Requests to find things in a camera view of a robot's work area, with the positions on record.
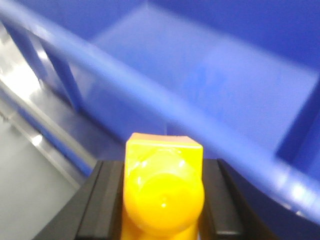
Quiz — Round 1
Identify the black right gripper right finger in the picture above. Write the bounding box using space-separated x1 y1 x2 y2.
199 159 278 240

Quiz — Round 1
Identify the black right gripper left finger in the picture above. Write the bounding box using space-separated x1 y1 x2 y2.
35 160 124 240

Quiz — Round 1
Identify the yellow toy building block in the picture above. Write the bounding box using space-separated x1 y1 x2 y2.
120 132 205 240

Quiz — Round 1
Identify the large blue target bin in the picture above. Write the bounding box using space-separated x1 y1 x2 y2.
0 0 320 223

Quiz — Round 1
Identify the steel storage shelving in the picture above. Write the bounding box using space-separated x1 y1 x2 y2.
0 22 98 190

